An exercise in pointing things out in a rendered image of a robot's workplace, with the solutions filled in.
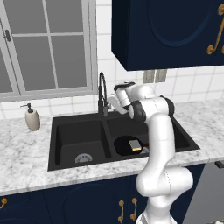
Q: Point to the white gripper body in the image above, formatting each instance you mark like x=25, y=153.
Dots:
x=116, y=102

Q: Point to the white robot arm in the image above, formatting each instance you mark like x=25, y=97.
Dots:
x=159, y=151

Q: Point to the black frying pan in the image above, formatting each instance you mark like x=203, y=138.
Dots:
x=124, y=145

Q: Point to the black double sink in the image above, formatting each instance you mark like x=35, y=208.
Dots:
x=87, y=137

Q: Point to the yellow sponge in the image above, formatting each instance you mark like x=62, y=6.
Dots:
x=135, y=145

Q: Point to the silver sink drain strainer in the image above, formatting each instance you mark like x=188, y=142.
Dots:
x=83, y=158

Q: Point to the black spring tap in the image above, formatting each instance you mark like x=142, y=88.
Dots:
x=102, y=96

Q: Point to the beige soap dispenser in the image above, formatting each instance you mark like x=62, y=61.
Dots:
x=32, y=119

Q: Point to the grey framed window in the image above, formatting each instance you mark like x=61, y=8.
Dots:
x=46, y=46

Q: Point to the navy base cupboard door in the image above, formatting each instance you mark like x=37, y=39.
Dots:
x=87, y=202
x=20, y=208
x=186, y=180

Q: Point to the dark window latch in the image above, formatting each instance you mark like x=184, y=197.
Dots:
x=7, y=35

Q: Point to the grey dishwasher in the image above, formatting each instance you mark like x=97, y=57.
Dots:
x=205, y=195

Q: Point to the grey wall socket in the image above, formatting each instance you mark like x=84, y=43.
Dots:
x=148, y=76
x=161, y=75

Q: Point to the navy wall cupboard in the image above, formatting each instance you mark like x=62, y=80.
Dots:
x=169, y=32

